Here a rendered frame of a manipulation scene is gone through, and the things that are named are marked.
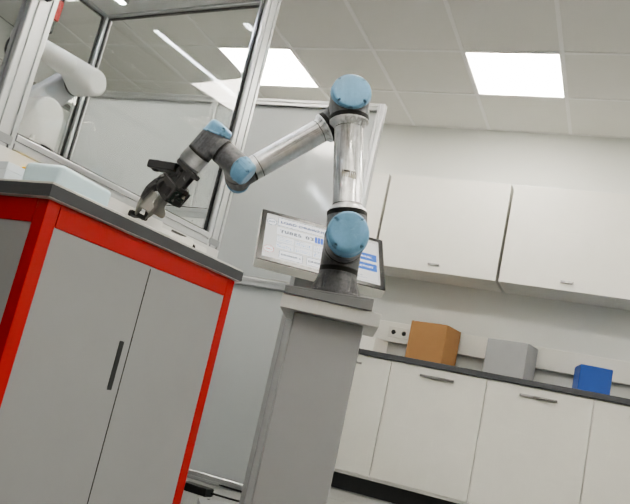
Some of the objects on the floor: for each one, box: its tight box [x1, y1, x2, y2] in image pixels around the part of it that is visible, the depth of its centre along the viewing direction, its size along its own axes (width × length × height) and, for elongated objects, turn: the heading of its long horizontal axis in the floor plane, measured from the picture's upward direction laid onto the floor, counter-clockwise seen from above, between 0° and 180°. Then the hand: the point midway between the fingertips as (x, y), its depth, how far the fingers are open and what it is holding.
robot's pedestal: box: [251, 293, 381, 504], centre depth 211 cm, size 30×30×76 cm
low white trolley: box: [0, 177, 243, 504], centre depth 165 cm, size 58×62×76 cm
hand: (141, 212), depth 220 cm, fingers closed on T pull, 3 cm apart
